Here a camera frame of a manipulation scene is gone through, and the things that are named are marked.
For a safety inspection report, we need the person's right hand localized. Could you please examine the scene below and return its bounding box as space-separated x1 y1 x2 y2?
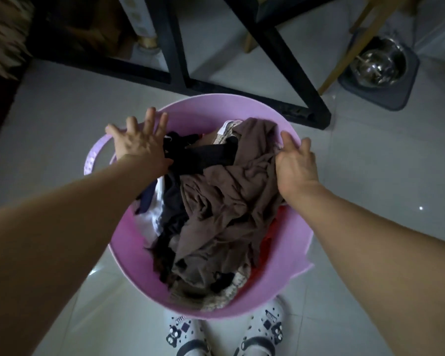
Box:
274 131 323 206

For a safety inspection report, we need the person's left hand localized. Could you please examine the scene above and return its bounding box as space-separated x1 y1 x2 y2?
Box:
105 106 175 178

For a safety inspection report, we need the black garment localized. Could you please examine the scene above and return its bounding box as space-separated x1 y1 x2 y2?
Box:
144 131 242 284

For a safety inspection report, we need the white and navy garment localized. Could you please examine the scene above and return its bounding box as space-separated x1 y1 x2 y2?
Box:
133 178 168 236

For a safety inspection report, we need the dark brown garment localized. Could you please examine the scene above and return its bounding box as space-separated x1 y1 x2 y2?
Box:
170 118 287 293

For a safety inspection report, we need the red quilted jacket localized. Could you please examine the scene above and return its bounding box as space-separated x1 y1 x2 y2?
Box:
250 205 286 280

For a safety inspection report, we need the pink plastic laundry tub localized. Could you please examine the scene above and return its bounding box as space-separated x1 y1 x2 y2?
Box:
83 93 315 320

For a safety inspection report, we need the beige plaid garment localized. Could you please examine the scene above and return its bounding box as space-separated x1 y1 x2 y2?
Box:
169 120 251 312

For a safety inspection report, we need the person's left forearm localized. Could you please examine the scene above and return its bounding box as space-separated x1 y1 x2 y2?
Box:
0 155 162 356

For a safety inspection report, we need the person's right forearm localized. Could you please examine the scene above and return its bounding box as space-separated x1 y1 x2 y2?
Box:
287 183 445 356

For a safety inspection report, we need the black metal table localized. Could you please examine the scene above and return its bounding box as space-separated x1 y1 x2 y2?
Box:
29 0 344 130

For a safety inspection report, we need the steel pet bowl on mat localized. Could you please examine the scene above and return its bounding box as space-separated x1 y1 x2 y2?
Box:
337 31 420 112

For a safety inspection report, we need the white bottle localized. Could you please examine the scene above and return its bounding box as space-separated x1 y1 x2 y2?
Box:
120 0 160 51

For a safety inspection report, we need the wooden stool leg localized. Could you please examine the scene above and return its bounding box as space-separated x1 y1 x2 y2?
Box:
244 0 408 96

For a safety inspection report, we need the white right clog shoe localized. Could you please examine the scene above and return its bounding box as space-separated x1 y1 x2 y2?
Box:
232 296 287 356

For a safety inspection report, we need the white clog shoe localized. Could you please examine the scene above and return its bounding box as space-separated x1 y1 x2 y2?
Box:
166 313 212 356
232 296 287 356

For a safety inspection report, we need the beige curtain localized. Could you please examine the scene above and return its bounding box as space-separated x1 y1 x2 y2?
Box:
0 0 35 80

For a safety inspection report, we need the white left clog shoe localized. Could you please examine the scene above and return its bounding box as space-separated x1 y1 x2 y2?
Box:
166 313 212 356

